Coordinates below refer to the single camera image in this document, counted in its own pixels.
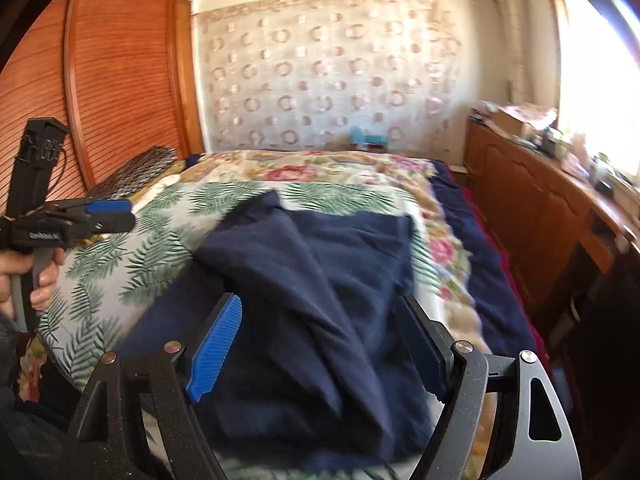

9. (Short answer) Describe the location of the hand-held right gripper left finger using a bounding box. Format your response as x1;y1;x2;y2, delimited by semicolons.
57;291;244;480

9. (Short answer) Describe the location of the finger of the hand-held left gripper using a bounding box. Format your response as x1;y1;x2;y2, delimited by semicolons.
75;211;137;235
47;198;133;222

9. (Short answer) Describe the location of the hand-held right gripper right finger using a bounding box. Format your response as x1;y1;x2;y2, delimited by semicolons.
397;292;585;480

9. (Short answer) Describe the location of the navy blue printed t-shirt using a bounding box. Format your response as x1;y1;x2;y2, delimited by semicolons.
115;190;436;476

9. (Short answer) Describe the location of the person's left hand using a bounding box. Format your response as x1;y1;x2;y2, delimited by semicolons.
0;249;67;319

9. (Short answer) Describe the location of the floral leaf print bedsheet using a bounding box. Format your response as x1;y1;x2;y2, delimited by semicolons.
17;150;501;480

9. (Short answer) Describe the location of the dark circle pattern pillow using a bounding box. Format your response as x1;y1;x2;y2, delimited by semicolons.
85;146;180;201

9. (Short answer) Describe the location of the wooden slatted wardrobe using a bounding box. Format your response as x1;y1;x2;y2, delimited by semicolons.
0;0;206;221

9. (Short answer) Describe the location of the wooden side cabinet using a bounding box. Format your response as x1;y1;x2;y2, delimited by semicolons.
462;115;640;313

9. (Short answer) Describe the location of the person's dark clothing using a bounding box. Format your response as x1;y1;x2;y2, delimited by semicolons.
0;310;87;480

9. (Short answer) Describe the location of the teal plastic object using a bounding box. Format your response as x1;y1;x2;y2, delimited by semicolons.
348;126;389;152

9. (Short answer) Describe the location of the cardboard box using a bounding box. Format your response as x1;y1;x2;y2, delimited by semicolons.
492;107;532;139

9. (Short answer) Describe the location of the pile of small household items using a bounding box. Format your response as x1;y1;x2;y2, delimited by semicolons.
470;100;640;202

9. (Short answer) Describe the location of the white circle pattern curtain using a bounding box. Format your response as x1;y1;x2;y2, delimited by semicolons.
192;0;482;161

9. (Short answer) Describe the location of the bright window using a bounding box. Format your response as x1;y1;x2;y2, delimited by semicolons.
550;0;640;183

